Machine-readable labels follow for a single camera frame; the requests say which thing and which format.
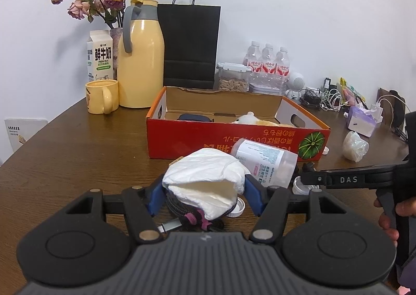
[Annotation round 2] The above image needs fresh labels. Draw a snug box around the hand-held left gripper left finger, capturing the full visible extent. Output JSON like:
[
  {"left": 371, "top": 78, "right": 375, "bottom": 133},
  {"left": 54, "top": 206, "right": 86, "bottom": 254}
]
[{"left": 62, "top": 175, "right": 167, "bottom": 245}]

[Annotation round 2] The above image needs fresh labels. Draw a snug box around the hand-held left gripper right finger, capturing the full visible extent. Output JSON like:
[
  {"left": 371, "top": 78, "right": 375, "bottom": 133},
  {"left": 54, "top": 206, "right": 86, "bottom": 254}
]
[{"left": 244, "top": 173, "right": 352, "bottom": 245}]

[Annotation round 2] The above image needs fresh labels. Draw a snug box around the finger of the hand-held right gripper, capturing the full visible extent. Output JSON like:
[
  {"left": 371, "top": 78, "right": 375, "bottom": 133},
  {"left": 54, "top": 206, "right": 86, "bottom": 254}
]
[{"left": 298, "top": 163, "right": 396, "bottom": 190}]

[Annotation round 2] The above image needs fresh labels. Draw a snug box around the black braided cable bundle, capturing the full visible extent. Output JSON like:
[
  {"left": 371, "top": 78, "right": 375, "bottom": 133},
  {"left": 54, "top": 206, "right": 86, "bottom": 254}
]
[{"left": 158, "top": 193, "right": 239, "bottom": 234}]

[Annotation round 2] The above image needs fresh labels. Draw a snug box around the clear plastic bag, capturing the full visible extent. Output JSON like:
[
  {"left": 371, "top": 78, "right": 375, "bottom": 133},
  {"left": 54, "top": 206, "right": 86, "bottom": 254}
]
[{"left": 343, "top": 132, "right": 370, "bottom": 162}]

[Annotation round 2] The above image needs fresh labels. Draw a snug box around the clear plastic jar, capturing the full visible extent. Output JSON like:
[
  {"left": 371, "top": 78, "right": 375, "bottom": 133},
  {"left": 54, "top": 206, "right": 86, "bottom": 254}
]
[{"left": 231, "top": 138, "right": 298, "bottom": 189}]

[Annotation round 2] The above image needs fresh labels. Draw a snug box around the white jar lid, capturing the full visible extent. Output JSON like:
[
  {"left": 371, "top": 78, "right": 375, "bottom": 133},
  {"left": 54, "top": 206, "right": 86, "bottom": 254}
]
[{"left": 292, "top": 176, "right": 321, "bottom": 195}]

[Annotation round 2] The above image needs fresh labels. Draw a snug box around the white diaper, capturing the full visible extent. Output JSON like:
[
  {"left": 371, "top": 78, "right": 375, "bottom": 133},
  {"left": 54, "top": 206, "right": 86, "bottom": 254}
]
[{"left": 162, "top": 148, "right": 251, "bottom": 220}]

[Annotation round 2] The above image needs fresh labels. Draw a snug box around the red cardboard box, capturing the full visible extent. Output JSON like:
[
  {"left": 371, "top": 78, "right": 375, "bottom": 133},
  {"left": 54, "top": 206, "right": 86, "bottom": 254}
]
[{"left": 145, "top": 86, "right": 332, "bottom": 163}]

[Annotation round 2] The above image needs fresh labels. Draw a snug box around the yellow and white plush toy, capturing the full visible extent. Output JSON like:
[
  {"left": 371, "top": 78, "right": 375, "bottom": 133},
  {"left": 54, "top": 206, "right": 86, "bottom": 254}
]
[{"left": 231, "top": 112, "right": 297, "bottom": 127}]

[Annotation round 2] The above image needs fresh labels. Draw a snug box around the navy zip case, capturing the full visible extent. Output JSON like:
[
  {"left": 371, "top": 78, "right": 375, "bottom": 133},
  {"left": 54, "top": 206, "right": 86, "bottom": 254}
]
[{"left": 177, "top": 114, "right": 213, "bottom": 123}]

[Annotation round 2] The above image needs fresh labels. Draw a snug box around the person's right forearm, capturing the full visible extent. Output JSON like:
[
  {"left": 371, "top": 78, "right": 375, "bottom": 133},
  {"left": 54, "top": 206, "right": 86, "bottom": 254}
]
[{"left": 398, "top": 250, "right": 416, "bottom": 292}]

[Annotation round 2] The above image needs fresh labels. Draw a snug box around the person's right hand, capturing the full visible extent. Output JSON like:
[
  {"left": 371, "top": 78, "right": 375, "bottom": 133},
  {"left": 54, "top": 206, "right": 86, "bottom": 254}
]
[{"left": 379, "top": 197, "right": 416, "bottom": 247}]

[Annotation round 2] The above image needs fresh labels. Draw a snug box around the black panel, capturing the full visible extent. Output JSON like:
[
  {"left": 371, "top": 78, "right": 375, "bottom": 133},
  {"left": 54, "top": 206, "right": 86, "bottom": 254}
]
[{"left": 404, "top": 110, "right": 416, "bottom": 154}]

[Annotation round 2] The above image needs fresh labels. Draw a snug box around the purple tissue pack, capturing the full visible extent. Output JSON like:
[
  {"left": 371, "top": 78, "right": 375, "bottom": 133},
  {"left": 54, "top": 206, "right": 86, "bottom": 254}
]
[{"left": 345, "top": 103, "right": 377, "bottom": 137}]

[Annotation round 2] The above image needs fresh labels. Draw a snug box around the white charger block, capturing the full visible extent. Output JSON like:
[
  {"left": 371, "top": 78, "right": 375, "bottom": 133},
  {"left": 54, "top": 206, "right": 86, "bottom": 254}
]
[{"left": 370, "top": 95, "right": 402, "bottom": 123}]

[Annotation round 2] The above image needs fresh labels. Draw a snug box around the wooden board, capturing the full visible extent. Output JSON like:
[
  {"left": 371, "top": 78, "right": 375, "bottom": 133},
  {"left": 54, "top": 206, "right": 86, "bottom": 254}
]
[{"left": 377, "top": 88, "right": 407, "bottom": 127}]

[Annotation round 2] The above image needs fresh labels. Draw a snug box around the white robot speaker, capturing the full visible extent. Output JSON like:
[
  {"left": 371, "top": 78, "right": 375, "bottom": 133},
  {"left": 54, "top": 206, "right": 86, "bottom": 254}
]
[{"left": 286, "top": 73, "right": 307, "bottom": 101}]

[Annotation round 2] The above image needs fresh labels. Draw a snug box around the pale rectangular tin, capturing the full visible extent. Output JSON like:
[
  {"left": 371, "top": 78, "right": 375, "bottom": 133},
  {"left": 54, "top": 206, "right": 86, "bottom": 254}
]
[{"left": 249, "top": 82, "right": 287, "bottom": 96}]

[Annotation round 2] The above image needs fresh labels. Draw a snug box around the yellow mug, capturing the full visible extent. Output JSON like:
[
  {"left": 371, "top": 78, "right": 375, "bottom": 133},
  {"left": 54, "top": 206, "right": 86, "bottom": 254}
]
[{"left": 85, "top": 80, "right": 120, "bottom": 115}]

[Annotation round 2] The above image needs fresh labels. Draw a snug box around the clear food container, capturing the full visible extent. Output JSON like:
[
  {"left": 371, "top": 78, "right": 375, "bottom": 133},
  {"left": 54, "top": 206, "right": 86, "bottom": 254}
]
[{"left": 217, "top": 62, "right": 252, "bottom": 92}]

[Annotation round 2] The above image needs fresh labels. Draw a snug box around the yellow thermos jug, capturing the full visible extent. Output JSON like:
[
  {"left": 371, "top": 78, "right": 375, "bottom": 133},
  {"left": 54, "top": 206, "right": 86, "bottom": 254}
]
[{"left": 117, "top": 0, "right": 165, "bottom": 109}]

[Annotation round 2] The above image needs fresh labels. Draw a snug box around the white printed carton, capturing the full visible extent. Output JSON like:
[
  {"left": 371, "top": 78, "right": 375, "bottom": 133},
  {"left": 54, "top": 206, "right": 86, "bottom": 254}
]
[{"left": 4, "top": 117, "right": 49, "bottom": 153}]

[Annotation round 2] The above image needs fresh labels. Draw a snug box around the white milk carton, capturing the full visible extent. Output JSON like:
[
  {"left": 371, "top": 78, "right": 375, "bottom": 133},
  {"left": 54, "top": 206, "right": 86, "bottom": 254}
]
[{"left": 86, "top": 29, "right": 118, "bottom": 83}]

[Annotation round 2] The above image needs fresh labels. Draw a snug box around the black paper bag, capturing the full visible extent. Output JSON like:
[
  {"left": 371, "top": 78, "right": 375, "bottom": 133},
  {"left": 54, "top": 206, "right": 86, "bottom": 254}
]
[{"left": 157, "top": 0, "right": 222, "bottom": 90}]

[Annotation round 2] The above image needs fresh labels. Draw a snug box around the pink flower vase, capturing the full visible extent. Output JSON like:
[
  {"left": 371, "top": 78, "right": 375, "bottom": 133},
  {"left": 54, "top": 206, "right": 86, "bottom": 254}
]
[{"left": 109, "top": 27, "right": 124, "bottom": 55}]

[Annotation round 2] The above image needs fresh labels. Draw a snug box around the white ribbed ring lid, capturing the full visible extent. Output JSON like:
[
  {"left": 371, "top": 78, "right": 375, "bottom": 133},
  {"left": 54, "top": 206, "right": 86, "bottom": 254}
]
[{"left": 227, "top": 198, "right": 246, "bottom": 218}]

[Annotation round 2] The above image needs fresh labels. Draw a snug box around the white cable tangle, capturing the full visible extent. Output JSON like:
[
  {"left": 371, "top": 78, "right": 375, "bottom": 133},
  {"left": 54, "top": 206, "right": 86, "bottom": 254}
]
[{"left": 320, "top": 89, "right": 345, "bottom": 112}]

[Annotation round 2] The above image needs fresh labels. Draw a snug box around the black looped cable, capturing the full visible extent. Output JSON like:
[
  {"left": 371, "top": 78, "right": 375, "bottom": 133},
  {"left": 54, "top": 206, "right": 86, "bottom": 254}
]
[{"left": 388, "top": 90, "right": 408, "bottom": 143}]

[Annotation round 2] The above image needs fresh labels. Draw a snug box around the black adapter with cables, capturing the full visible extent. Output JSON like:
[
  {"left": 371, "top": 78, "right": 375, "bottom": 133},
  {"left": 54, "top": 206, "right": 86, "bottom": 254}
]
[{"left": 301, "top": 87, "right": 324, "bottom": 109}]

